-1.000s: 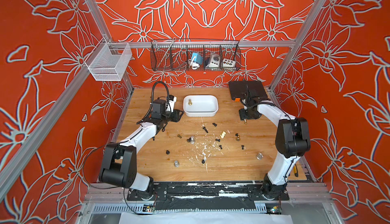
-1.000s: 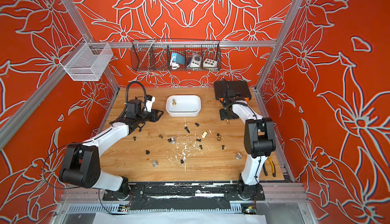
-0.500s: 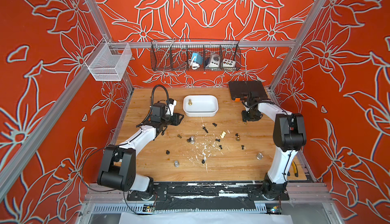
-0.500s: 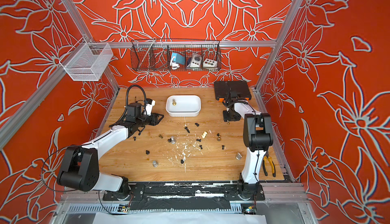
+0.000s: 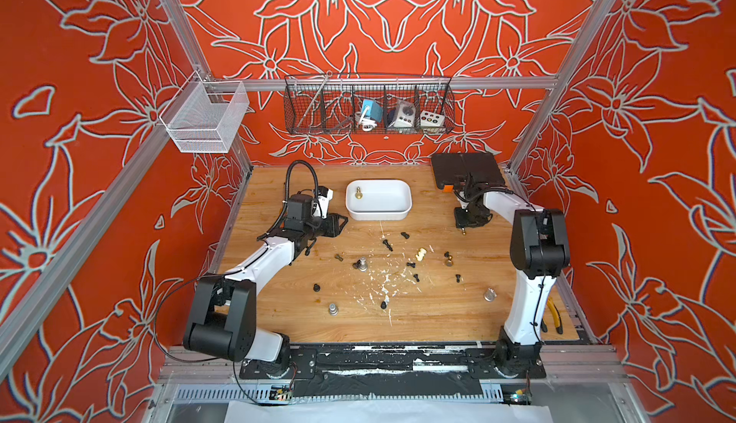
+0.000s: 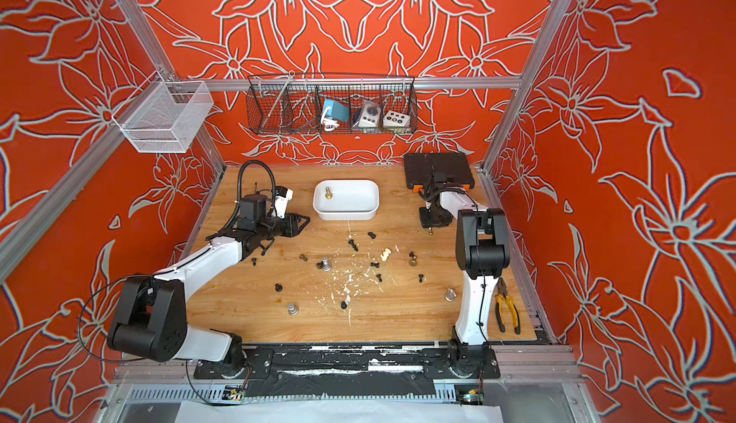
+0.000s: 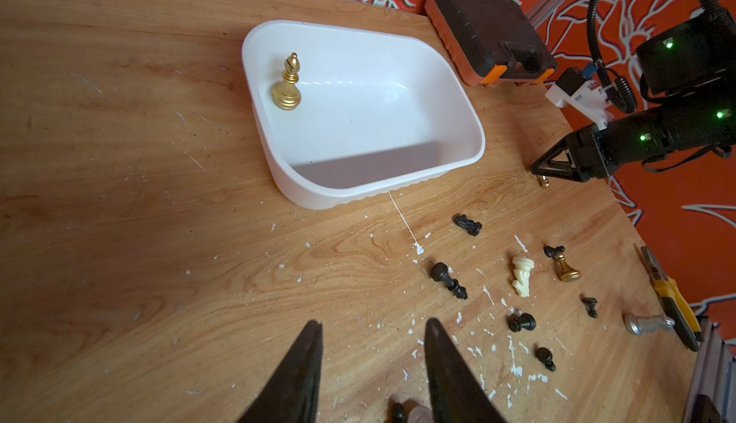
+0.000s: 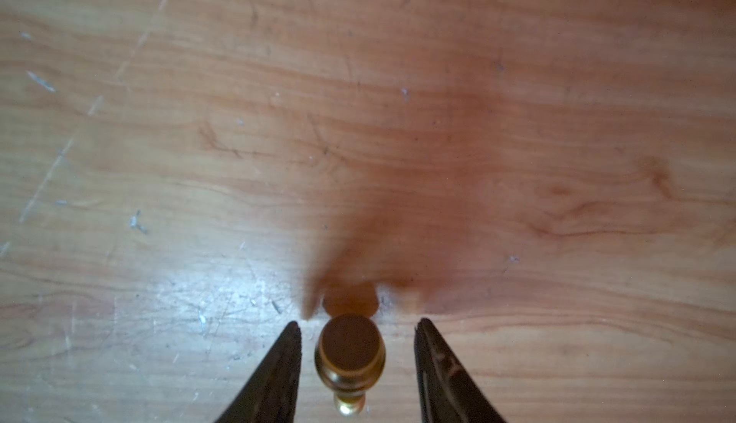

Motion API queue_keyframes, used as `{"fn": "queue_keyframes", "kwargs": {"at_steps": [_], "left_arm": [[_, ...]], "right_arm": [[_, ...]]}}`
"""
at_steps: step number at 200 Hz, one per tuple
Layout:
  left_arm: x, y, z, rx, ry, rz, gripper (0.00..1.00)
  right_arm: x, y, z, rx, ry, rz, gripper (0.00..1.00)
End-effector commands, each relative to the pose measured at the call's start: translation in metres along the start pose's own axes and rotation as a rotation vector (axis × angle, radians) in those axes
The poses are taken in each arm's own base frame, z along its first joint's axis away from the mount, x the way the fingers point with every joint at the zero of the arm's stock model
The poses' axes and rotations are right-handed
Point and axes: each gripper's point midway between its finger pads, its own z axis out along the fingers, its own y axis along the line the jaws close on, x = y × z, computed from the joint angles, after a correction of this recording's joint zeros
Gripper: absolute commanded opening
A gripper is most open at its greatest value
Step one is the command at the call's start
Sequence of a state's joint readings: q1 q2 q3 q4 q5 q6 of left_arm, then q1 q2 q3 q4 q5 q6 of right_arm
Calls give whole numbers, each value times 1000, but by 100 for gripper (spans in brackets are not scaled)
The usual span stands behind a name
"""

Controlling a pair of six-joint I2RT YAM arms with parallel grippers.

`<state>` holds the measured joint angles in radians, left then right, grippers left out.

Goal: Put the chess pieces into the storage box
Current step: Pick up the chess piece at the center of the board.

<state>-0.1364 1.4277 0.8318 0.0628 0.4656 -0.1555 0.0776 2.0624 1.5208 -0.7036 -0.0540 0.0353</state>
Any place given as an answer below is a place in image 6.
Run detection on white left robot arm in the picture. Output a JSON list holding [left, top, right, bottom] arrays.
[[107, 160, 311, 374]]

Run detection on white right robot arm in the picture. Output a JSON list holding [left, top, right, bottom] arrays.
[[418, 185, 511, 369]]

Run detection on white plastic storage box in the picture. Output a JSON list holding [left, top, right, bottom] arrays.
[[312, 179, 381, 221]]

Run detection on silver chess piece centre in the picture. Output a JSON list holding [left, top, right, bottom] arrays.
[[320, 257, 332, 272]]

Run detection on silver chess piece front left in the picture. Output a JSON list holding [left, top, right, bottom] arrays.
[[287, 303, 299, 316]]

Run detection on white dotted box in basket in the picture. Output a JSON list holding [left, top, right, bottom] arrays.
[[383, 111, 410, 131]]

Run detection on blue box in basket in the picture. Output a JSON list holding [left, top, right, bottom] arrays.
[[320, 98, 351, 126]]

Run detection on black tool case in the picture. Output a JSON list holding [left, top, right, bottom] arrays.
[[404, 153, 475, 192]]

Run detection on white device in basket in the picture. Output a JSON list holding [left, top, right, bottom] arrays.
[[354, 100, 381, 129]]

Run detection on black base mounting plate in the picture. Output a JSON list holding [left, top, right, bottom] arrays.
[[193, 341, 500, 402]]

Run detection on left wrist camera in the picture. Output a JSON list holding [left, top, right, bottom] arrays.
[[273, 185, 293, 219]]

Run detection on yellow handled pliers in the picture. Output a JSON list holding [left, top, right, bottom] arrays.
[[494, 277, 521, 335]]

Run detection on black wire wall basket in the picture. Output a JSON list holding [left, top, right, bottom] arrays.
[[245, 72, 419, 136]]

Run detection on clear plastic wall bin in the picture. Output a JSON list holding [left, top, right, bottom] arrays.
[[113, 82, 214, 154]]

